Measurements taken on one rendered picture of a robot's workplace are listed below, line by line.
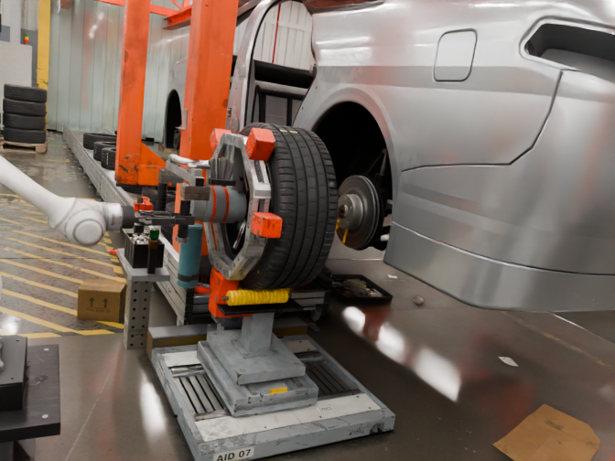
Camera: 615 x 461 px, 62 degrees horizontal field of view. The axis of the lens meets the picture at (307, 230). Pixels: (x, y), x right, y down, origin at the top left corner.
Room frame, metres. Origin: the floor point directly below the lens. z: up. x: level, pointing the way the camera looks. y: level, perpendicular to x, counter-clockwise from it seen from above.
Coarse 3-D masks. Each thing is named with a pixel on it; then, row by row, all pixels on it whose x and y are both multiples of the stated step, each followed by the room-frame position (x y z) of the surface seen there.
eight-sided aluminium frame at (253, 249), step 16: (224, 144) 2.04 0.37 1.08; (240, 144) 1.87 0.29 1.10; (256, 160) 1.84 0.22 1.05; (208, 176) 2.16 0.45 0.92; (256, 176) 1.76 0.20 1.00; (256, 192) 1.72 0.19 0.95; (256, 208) 1.73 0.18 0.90; (208, 224) 2.13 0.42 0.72; (208, 240) 2.10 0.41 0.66; (256, 240) 1.76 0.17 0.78; (224, 256) 2.03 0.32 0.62; (240, 256) 1.77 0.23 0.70; (256, 256) 1.76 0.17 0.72; (224, 272) 1.88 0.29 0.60; (240, 272) 1.86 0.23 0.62
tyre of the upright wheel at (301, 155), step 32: (288, 128) 1.99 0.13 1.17; (288, 160) 1.80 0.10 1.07; (320, 160) 1.88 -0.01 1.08; (288, 192) 1.74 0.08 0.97; (320, 192) 1.80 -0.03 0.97; (288, 224) 1.73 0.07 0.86; (320, 224) 1.79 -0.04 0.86; (288, 256) 1.76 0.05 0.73; (320, 256) 1.82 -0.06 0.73; (256, 288) 1.87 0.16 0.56
